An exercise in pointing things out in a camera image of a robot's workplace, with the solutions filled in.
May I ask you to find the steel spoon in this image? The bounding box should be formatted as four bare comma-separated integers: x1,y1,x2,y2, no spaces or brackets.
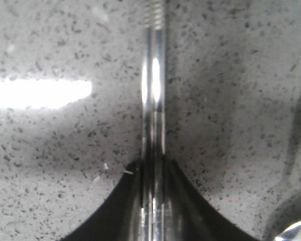
274,220,301,241

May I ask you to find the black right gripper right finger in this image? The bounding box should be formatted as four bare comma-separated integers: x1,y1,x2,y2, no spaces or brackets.
164,160,256,241

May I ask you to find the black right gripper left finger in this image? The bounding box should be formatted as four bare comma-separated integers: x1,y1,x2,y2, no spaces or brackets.
62,160,141,240

